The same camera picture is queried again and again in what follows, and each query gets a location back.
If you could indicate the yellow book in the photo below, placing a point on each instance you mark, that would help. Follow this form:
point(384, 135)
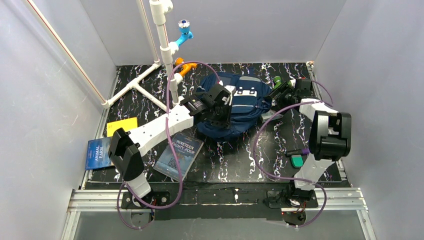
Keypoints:
point(127, 125)

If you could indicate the white PVC pipe stand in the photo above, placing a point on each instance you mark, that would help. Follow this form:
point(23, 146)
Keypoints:
point(159, 9)

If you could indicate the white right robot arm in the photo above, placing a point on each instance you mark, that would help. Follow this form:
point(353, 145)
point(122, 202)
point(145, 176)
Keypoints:
point(329, 138)

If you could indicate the Nineteen Eighty-Four book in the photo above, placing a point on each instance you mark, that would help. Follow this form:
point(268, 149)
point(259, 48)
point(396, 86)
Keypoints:
point(186, 148)

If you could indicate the navy blue student backpack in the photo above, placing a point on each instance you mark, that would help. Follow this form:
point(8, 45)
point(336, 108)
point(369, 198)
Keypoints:
point(248, 104)

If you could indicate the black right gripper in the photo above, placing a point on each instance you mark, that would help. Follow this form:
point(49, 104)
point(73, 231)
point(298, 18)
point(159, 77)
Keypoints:
point(282, 91)

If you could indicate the Animal Farm book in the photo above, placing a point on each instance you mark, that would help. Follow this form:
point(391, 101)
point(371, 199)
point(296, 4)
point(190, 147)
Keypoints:
point(97, 154)

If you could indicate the blue tap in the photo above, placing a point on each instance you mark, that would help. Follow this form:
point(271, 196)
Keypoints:
point(185, 32)

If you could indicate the green tap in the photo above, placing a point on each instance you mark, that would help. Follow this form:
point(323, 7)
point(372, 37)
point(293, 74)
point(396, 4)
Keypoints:
point(279, 83)

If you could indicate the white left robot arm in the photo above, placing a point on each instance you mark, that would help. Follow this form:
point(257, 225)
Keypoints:
point(127, 148)

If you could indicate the purple black marker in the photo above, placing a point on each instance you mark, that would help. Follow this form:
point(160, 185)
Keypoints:
point(296, 153)

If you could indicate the green eraser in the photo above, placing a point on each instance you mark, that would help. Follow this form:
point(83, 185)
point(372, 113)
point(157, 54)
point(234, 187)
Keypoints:
point(296, 160)

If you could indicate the orange tap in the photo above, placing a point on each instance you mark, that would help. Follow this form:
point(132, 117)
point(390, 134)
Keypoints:
point(186, 67)

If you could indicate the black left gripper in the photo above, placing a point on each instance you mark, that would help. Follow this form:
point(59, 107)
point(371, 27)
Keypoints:
point(218, 117)

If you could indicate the small card box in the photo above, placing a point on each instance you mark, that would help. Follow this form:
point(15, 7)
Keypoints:
point(267, 115)

